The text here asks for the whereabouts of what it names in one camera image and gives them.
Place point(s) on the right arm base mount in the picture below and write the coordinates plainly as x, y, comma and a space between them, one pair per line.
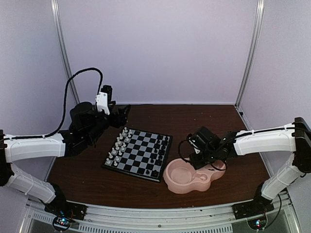
250, 209

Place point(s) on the aluminium frame post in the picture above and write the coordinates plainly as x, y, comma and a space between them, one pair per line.
252, 50
63, 50

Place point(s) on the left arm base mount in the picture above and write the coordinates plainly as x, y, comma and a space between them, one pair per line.
71, 211

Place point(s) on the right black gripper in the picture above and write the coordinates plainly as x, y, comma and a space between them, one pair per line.
196, 164

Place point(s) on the black rook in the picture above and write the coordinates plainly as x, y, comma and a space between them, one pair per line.
154, 173

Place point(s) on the pink double pet bowl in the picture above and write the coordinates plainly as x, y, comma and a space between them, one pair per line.
181, 178

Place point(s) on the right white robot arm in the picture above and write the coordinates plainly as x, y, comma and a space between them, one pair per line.
294, 137

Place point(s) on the left aluminium frame post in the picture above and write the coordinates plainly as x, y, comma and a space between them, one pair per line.
63, 50

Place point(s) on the front aluminium rail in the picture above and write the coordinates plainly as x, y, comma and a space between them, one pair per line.
209, 219

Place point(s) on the right aluminium frame post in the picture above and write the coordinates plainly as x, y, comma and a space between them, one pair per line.
252, 50

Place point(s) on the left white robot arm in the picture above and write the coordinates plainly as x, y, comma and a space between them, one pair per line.
14, 148

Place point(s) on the black and white chessboard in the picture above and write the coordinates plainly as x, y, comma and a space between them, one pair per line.
138, 152

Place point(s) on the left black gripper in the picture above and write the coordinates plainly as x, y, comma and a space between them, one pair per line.
122, 118

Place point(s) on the white queen piece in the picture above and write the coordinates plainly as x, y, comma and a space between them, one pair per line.
117, 146

